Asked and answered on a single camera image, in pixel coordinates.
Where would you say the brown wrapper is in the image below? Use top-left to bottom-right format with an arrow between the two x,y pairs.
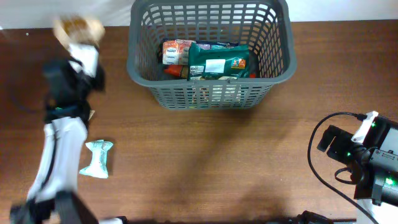
53,15 -> 105,50
88,110 -> 95,120

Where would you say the light teal packet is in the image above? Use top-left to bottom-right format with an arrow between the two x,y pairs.
79,139 -> 113,179

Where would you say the orange tan cracker package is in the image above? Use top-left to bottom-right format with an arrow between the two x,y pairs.
163,64 -> 256,103

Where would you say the green white snack bag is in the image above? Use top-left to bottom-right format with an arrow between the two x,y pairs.
187,44 -> 251,80

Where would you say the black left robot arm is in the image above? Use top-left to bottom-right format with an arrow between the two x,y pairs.
9,58 -> 127,224

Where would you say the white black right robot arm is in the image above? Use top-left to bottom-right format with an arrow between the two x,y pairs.
307,111 -> 397,223

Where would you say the grey plastic basket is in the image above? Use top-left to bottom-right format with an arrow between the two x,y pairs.
127,0 -> 297,110

